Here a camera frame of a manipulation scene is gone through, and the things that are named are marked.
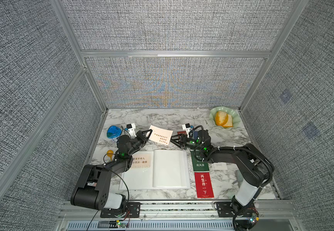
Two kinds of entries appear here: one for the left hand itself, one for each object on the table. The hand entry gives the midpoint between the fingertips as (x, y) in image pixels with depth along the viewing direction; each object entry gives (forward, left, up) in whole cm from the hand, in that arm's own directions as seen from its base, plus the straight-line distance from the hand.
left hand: (155, 129), depth 81 cm
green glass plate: (+25, -59, -15) cm, 66 cm away
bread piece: (+17, -48, -13) cm, 53 cm away
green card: (-13, -26, -21) cm, 35 cm away
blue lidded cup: (+7, +27, -10) cm, 30 cm away
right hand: (-4, -8, -2) cm, 9 cm away
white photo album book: (-17, -7, -18) cm, 26 cm away
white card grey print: (-14, -39, -21) cm, 47 cm away
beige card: (-3, -3, -2) cm, 5 cm away
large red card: (-25, -26, -20) cm, 42 cm away
